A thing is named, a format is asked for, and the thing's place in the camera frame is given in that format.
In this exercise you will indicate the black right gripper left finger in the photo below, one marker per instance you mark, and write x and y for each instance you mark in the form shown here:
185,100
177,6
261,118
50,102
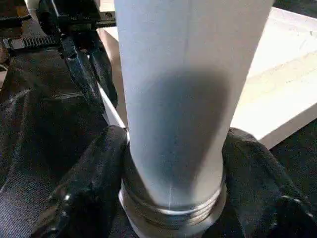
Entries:
91,193

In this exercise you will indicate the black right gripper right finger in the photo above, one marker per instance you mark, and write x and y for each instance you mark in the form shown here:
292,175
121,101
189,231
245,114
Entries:
260,198

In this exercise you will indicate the white plastic table leg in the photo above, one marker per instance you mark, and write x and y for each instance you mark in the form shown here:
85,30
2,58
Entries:
173,49

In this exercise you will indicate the white plastic table top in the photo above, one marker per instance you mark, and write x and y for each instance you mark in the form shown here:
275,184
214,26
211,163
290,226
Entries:
284,74

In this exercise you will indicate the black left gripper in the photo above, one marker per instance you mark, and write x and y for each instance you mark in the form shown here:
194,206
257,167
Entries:
74,15

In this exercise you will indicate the black glossy mat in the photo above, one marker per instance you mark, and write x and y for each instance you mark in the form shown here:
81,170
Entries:
37,124

